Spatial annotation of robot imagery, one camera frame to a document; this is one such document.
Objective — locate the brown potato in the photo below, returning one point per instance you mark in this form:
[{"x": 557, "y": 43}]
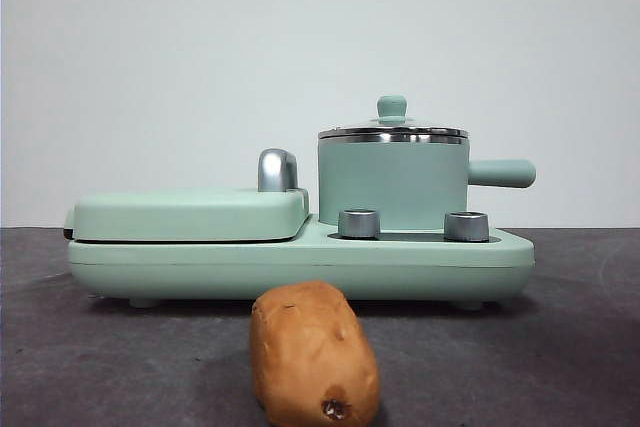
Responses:
[{"x": 310, "y": 347}]

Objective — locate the silver control knob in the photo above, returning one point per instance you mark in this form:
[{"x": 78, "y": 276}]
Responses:
[
  {"x": 466, "y": 226},
  {"x": 359, "y": 223}
]

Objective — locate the glass lid with green knob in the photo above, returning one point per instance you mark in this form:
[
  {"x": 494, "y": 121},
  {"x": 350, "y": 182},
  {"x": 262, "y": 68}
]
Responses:
[{"x": 392, "y": 106}]

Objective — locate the green hinged griddle cover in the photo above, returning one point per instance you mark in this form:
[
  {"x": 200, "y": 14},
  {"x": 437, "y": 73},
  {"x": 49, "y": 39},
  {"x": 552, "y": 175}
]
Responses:
[{"x": 185, "y": 214}]

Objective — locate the green breakfast maker base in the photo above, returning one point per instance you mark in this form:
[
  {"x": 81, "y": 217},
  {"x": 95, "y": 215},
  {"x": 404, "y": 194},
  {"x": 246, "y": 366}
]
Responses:
[{"x": 300, "y": 267}]

